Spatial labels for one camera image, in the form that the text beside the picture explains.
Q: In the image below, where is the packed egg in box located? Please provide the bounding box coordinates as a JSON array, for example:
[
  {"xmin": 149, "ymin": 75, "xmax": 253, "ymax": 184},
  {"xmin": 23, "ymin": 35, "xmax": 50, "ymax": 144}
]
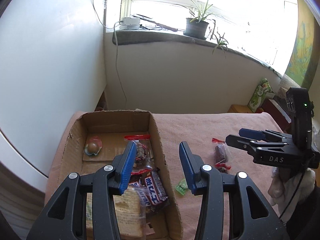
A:
[{"xmin": 84, "ymin": 136, "xmax": 103, "ymax": 156}]

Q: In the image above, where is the clear bread bag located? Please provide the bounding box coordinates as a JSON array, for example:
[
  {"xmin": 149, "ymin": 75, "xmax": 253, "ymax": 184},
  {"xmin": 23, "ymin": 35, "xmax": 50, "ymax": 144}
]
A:
[{"xmin": 85, "ymin": 187, "xmax": 147, "ymax": 240}]

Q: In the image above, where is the white glove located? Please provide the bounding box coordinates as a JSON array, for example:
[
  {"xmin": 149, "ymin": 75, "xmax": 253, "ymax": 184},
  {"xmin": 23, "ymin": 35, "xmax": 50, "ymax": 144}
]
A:
[{"xmin": 268, "ymin": 167, "xmax": 316, "ymax": 223}]

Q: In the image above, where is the green tissue box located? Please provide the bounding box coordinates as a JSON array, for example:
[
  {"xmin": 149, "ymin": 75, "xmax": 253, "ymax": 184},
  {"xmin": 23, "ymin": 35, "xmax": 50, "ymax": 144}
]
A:
[{"xmin": 247, "ymin": 79, "xmax": 272, "ymax": 113}]

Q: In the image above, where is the white appliance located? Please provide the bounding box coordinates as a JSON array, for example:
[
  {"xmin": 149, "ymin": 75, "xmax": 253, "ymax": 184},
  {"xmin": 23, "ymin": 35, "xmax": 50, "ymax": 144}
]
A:
[{"xmin": 1, "ymin": 0, "xmax": 106, "ymax": 192}]

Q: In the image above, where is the red-sealed dried fruit bag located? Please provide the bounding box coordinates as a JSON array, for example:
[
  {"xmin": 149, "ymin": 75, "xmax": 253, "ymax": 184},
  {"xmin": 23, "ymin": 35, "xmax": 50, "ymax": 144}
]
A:
[{"xmin": 212, "ymin": 138, "xmax": 231, "ymax": 173}]

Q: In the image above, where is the white cable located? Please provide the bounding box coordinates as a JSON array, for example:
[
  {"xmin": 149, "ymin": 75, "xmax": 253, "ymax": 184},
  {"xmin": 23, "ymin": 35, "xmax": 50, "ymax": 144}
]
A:
[{"xmin": 92, "ymin": 0, "xmax": 128, "ymax": 111}]

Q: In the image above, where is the red-topped snack bag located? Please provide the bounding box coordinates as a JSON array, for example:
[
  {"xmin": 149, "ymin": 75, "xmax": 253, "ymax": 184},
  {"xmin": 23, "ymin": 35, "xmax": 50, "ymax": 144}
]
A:
[{"xmin": 124, "ymin": 134, "xmax": 155, "ymax": 176}]

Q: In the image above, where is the cardboard box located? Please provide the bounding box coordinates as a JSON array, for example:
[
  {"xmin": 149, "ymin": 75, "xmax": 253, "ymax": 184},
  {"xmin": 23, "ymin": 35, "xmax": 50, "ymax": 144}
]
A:
[{"xmin": 46, "ymin": 111, "xmax": 183, "ymax": 239}]

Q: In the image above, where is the dark red box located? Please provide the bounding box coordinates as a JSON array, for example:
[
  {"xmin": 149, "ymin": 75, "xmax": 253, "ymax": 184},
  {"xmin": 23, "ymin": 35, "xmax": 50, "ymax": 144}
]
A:
[{"xmin": 262, "ymin": 99, "xmax": 291, "ymax": 134}]

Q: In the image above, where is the Chinese Snickers bar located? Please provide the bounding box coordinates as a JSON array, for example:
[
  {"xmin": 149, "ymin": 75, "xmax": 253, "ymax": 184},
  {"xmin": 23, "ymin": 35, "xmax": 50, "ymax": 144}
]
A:
[{"xmin": 139, "ymin": 169, "xmax": 169, "ymax": 216}]

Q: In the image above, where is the yellow green wall map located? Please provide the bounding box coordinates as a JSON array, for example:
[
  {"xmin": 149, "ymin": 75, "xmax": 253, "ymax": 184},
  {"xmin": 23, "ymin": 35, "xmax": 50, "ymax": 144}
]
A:
[{"xmin": 285, "ymin": 0, "xmax": 317, "ymax": 89}]

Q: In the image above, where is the wooden cabinet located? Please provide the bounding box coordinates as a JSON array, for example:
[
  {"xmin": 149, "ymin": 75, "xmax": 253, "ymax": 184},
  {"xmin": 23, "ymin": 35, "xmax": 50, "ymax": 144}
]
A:
[{"xmin": 228, "ymin": 105, "xmax": 253, "ymax": 113}]

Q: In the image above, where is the white power adapter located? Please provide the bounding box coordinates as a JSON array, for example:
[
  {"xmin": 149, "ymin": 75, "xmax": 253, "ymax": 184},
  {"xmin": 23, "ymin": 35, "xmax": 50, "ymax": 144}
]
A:
[{"xmin": 119, "ymin": 17, "xmax": 140, "ymax": 30}]

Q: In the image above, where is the dark potted plant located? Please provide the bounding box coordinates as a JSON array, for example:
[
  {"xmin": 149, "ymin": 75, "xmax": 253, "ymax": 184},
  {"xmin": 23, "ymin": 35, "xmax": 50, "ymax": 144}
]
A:
[{"xmin": 175, "ymin": 0, "xmax": 229, "ymax": 54}]

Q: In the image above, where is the stone window sill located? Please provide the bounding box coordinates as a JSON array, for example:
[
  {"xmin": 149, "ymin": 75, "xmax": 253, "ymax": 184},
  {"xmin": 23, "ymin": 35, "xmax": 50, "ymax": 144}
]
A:
[{"xmin": 112, "ymin": 30, "xmax": 283, "ymax": 78}]

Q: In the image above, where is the small green candy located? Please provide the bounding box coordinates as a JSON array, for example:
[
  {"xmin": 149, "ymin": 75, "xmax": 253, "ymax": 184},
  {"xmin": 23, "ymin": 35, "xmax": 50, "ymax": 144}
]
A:
[{"xmin": 175, "ymin": 178, "xmax": 188, "ymax": 196}]

